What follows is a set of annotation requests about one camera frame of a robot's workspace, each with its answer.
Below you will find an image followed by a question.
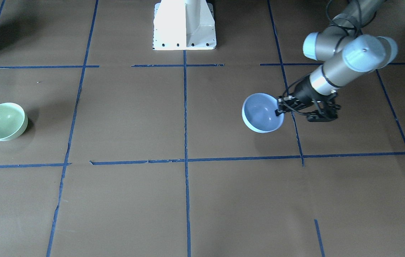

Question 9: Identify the green bowl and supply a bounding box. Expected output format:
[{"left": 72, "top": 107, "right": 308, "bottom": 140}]
[{"left": 0, "top": 102, "right": 29, "bottom": 141}]

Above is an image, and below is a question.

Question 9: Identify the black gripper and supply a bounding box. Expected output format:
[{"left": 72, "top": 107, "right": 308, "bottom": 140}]
[{"left": 275, "top": 75, "right": 332, "bottom": 117}]

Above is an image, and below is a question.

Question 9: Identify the blue bowl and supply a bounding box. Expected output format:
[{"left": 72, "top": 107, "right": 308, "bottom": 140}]
[{"left": 241, "top": 93, "right": 284, "bottom": 133}]

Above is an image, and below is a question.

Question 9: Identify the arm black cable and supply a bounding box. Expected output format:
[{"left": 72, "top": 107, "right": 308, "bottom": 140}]
[{"left": 325, "top": 0, "right": 363, "bottom": 38}]

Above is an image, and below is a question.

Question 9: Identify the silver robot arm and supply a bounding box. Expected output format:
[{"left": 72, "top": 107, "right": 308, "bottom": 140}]
[{"left": 275, "top": 0, "right": 398, "bottom": 122}]

